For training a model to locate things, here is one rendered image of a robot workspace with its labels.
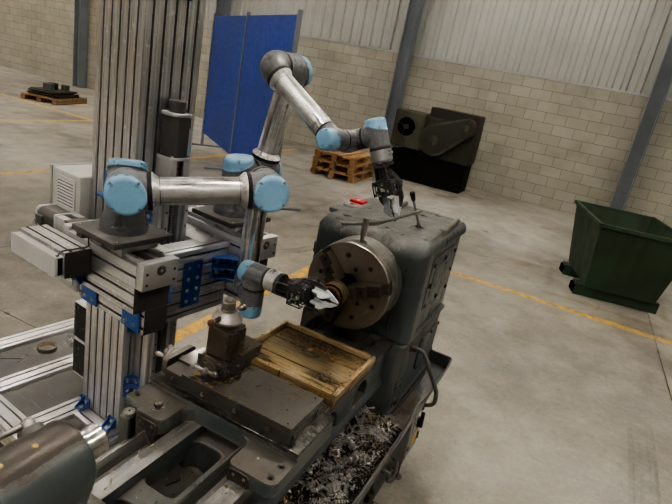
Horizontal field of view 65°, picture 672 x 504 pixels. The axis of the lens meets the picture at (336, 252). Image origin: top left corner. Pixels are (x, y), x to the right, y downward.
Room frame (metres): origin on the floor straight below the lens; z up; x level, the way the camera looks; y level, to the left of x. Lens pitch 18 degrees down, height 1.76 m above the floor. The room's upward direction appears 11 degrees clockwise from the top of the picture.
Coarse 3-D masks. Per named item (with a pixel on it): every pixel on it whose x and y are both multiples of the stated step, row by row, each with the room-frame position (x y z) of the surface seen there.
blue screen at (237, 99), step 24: (216, 24) 9.85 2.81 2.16; (240, 24) 8.54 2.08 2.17; (264, 24) 7.53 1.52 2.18; (288, 24) 6.75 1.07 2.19; (216, 48) 9.69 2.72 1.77; (240, 48) 8.40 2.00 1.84; (264, 48) 7.42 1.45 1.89; (288, 48) 6.64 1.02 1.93; (216, 72) 9.53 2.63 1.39; (240, 72) 8.24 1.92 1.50; (216, 96) 9.37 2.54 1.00; (240, 96) 8.13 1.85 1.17; (264, 96) 7.18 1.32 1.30; (216, 120) 9.21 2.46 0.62; (240, 120) 8.00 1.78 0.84; (264, 120) 7.07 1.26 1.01; (192, 144) 9.93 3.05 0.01; (240, 144) 7.87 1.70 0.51; (216, 168) 8.14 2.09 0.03
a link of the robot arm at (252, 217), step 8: (256, 168) 1.71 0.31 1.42; (248, 216) 1.74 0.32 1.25; (256, 216) 1.73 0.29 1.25; (264, 216) 1.75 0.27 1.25; (248, 224) 1.73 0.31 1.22; (256, 224) 1.73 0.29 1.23; (264, 224) 1.76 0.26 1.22; (248, 232) 1.73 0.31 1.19; (256, 232) 1.74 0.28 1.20; (248, 240) 1.73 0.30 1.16; (256, 240) 1.74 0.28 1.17; (240, 248) 1.75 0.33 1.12; (248, 248) 1.73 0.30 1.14; (256, 248) 1.74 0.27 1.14; (240, 256) 1.75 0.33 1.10; (248, 256) 1.73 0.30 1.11; (256, 256) 1.75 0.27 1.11; (240, 280) 1.74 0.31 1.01
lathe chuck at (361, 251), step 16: (352, 240) 1.74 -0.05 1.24; (368, 240) 1.77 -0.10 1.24; (336, 256) 1.73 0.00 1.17; (352, 256) 1.70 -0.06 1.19; (368, 256) 1.68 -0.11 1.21; (384, 256) 1.72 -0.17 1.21; (320, 272) 1.75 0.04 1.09; (352, 272) 1.70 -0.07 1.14; (368, 272) 1.68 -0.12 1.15; (384, 272) 1.66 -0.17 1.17; (352, 304) 1.69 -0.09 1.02; (368, 304) 1.67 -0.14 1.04; (384, 304) 1.65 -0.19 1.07; (336, 320) 1.71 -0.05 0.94; (352, 320) 1.69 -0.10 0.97; (368, 320) 1.66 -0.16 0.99
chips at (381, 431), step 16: (368, 416) 1.73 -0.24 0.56; (352, 432) 1.61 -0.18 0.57; (368, 432) 1.61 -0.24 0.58; (384, 432) 1.63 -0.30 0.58; (400, 432) 1.69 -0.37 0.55; (336, 448) 1.52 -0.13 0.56; (352, 448) 1.49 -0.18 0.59; (368, 448) 1.51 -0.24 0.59; (384, 448) 1.56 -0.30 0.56; (320, 464) 1.41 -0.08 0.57; (336, 464) 1.45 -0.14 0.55; (352, 464) 1.41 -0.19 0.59; (368, 464) 1.45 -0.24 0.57; (304, 480) 1.36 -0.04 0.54; (320, 480) 1.34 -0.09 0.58; (336, 480) 1.34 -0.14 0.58; (352, 480) 1.37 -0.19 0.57; (288, 496) 1.28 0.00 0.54; (304, 496) 1.30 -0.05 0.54; (320, 496) 1.29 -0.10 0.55; (336, 496) 1.30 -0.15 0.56; (352, 496) 1.32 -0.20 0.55
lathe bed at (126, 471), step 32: (320, 320) 1.87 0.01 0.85; (384, 352) 1.70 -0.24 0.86; (352, 416) 1.53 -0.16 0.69; (128, 448) 1.00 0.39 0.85; (160, 448) 1.01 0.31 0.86; (192, 448) 1.09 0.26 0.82; (224, 448) 1.08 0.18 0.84; (320, 448) 1.32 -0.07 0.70; (96, 480) 0.91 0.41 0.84; (128, 480) 0.90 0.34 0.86; (160, 480) 1.02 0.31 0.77; (192, 480) 1.05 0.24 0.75; (224, 480) 0.98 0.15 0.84
